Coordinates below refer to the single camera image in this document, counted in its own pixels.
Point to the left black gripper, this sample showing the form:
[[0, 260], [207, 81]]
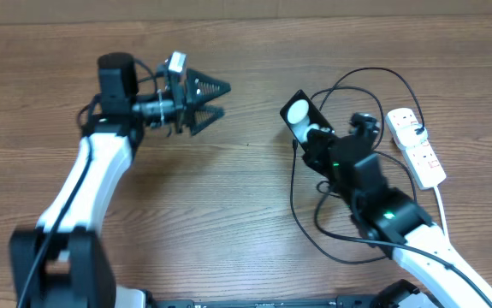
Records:
[[185, 109]]

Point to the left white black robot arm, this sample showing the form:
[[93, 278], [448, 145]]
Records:
[[61, 261]]

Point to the white charger plug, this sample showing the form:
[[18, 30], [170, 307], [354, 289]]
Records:
[[410, 136]]

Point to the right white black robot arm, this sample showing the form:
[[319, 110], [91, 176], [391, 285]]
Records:
[[388, 218]]

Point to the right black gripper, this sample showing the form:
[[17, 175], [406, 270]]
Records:
[[319, 151]]

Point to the white power strip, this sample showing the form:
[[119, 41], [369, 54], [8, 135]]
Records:
[[421, 160]]

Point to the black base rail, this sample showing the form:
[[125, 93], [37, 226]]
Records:
[[341, 301]]

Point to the black Galaxy phone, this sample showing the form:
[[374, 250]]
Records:
[[301, 116]]

